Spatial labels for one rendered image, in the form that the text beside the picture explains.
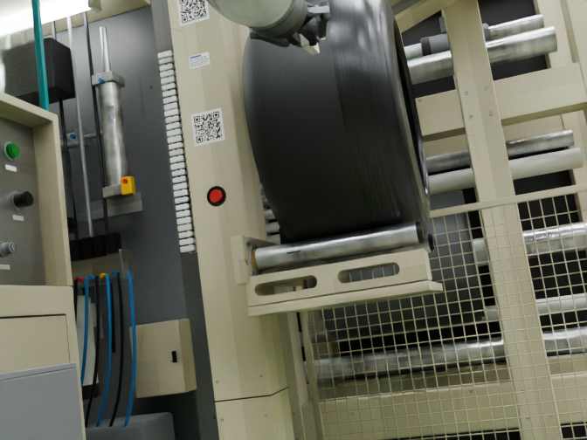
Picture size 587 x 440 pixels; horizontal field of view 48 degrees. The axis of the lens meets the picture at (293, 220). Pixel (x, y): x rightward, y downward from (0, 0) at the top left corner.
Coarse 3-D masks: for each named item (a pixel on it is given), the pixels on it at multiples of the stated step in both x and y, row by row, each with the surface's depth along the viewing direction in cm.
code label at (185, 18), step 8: (176, 0) 153; (184, 0) 153; (192, 0) 152; (200, 0) 152; (184, 8) 153; (192, 8) 152; (200, 8) 151; (184, 16) 152; (192, 16) 152; (200, 16) 151; (208, 16) 151; (184, 24) 152
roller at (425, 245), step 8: (432, 240) 151; (400, 248) 153; (408, 248) 152; (416, 248) 152; (424, 248) 152; (432, 248) 151; (352, 256) 156; (360, 256) 155; (368, 256) 155; (304, 264) 159; (312, 264) 158; (320, 264) 158
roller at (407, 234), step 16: (400, 224) 126; (416, 224) 125; (304, 240) 132; (320, 240) 130; (336, 240) 129; (352, 240) 128; (368, 240) 127; (384, 240) 126; (400, 240) 125; (416, 240) 125; (256, 256) 133; (272, 256) 132; (288, 256) 131; (304, 256) 130; (320, 256) 130; (336, 256) 130
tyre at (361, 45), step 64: (320, 0) 130; (384, 0) 133; (256, 64) 125; (320, 64) 120; (384, 64) 120; (256, 128) 125; (320, 128) 120; (384, 128) 118; (320, 192) 124; (384, 192) 123
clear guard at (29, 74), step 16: (0, 0) 133; (16, 0) 138; (32, 0) 144; (0, 16) 132; (16, 16) 137; (32, 16) 143; (0, 32) 131; (16, 32) 136; (32, 32) 142; (0, 48) 130; (16, 48) 135; (32, 48) 141; (0, 64) 130; (16, 64) 134; (32, 64) 140; (0, 80) 129; (16, 80) 133; (32, 80) 139; (16, 96) 133; (32, 96) 138
